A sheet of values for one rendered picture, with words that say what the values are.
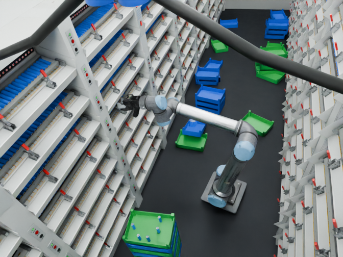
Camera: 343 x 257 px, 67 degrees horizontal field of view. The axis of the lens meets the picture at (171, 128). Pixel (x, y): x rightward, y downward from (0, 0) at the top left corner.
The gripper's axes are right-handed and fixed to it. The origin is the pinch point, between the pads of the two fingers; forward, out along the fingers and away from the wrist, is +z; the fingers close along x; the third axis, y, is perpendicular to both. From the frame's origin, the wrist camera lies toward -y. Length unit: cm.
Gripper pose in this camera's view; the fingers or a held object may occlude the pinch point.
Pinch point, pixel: (118, 106)
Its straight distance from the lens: 186.2
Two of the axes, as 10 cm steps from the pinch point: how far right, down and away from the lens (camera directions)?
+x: -3.1, 7.1, -6.3
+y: -3.0, -7.0, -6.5
